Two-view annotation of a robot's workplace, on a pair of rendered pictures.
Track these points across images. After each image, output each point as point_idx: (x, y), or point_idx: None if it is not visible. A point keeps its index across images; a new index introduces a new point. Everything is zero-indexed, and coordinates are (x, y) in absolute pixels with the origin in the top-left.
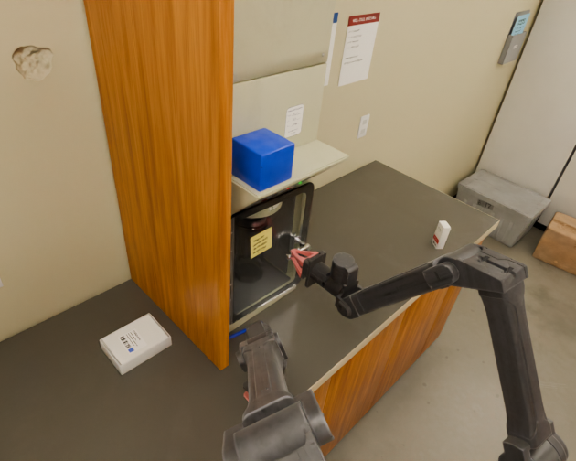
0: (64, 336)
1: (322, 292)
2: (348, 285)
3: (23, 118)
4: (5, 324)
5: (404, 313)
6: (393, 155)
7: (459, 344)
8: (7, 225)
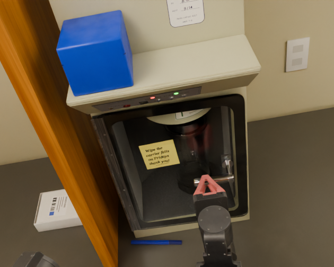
0: (33, 178)
1: (279, 238)
2: (211, 257)
3: None
4: (7, 153)
5: None
6: None
7: None
8: None
